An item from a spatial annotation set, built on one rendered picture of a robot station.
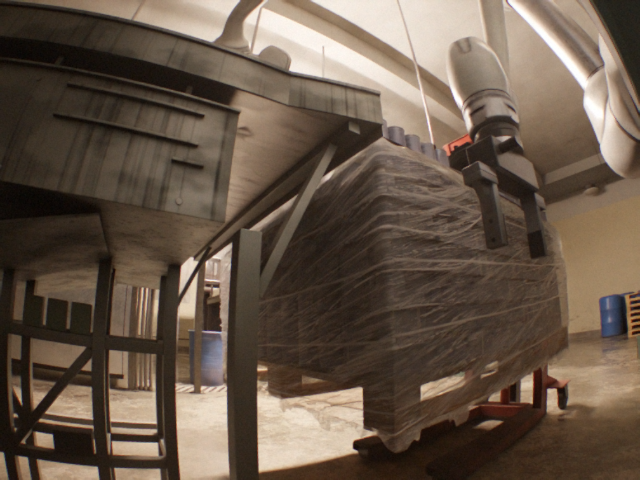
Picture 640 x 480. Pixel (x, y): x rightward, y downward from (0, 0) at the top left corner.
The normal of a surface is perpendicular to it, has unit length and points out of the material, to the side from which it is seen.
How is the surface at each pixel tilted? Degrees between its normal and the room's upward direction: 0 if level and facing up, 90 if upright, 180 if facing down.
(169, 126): 90
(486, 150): 90
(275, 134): 180
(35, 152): 90
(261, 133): 180
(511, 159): 90
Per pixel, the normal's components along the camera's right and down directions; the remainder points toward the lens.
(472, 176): -0.88, -0.14
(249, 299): 0.55, -0.24
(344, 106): 0.29, -0.27
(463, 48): -0.62, -0.37
